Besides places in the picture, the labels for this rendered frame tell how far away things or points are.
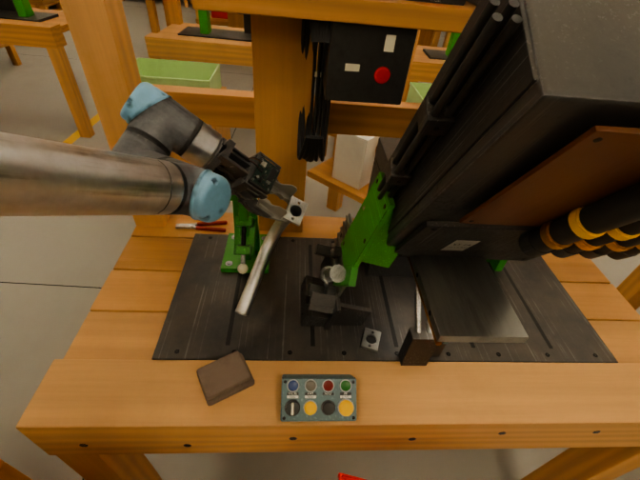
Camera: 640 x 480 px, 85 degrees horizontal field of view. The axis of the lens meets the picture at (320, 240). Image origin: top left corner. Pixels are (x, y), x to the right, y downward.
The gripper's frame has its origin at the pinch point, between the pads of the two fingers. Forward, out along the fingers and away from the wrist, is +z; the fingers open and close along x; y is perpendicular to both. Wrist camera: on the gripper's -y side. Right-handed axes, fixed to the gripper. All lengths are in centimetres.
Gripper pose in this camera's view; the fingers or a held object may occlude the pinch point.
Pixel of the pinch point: (289, 210)
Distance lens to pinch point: 77.4
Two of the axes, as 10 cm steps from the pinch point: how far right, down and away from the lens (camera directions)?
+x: 3.4, -8.7, 3.4
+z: 7.2, 4.8, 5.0
